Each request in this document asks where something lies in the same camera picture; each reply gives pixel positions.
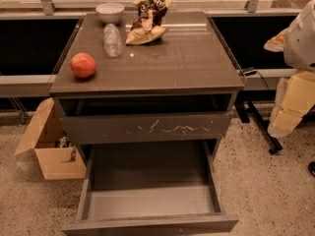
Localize black stand leg with wheel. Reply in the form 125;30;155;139
234;92;283;155

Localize clear plastic water bottle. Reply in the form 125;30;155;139
103;24;122;57

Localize metal can in box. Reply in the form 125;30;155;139
56;136;70;148

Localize dark grey drawer cabinet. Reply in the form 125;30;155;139
50;12;244;157

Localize brown chip bag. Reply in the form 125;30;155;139
126;0;171;45

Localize red apple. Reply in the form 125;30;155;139
70;53;96;79

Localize open bottom drawer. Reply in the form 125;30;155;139
62;140;238;236

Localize white bowl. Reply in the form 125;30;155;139
95;3;125;25

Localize black cable with plug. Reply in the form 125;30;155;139
237;66;271;90

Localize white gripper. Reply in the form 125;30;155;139
264;0;315;138

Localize closed middle drawer front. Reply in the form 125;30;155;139
60;113;230;145

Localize open cardboard box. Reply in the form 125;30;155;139
15;98;86;180

